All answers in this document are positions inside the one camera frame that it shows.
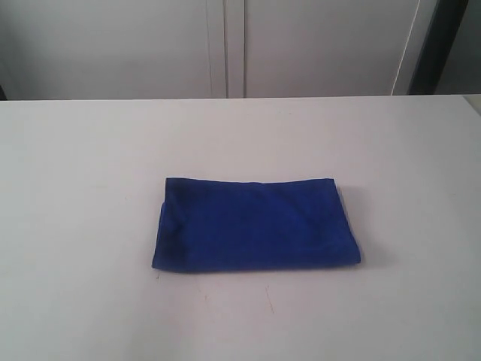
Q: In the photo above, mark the dark vertical post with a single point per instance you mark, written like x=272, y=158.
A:
x=437, y=45

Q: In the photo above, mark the blue towel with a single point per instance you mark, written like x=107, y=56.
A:
x=213, y=226

